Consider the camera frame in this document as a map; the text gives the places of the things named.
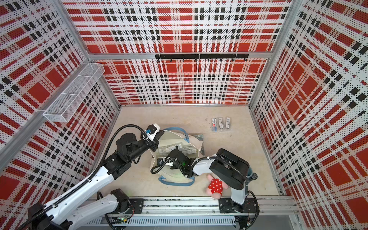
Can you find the pink plush toy red dress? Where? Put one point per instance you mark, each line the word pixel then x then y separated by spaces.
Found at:
pixel 215 187

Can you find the white wire mesh basket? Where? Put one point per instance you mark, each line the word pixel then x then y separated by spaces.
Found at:
pixel 66 104

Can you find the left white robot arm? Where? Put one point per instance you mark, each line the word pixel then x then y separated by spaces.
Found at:
pixel 56 213

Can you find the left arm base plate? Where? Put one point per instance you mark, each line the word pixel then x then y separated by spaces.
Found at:
pixel 131 206

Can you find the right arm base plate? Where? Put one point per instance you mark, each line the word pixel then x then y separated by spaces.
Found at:
pixel 226 205

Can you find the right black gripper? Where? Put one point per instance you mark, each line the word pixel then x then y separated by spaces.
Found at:
pixel 173 167

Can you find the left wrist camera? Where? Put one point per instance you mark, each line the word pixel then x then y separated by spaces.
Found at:
pixel 152 131

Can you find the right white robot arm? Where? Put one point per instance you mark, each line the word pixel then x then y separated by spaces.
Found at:
pixel 230 169

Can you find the black wall hook rail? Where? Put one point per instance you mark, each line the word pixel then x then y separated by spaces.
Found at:
pixel 231 56

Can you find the cream canvas tote bag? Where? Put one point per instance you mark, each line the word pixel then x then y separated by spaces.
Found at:
pixel 168 175

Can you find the teal ceramic cup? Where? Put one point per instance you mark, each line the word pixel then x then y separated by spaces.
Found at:
pixel 250 172

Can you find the clear compass set case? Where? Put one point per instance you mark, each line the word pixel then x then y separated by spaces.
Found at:
pixel 228 123
pixel 214 125
pixel 221 124

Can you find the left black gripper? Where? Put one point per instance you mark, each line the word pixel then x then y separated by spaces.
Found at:
pixel 155 143

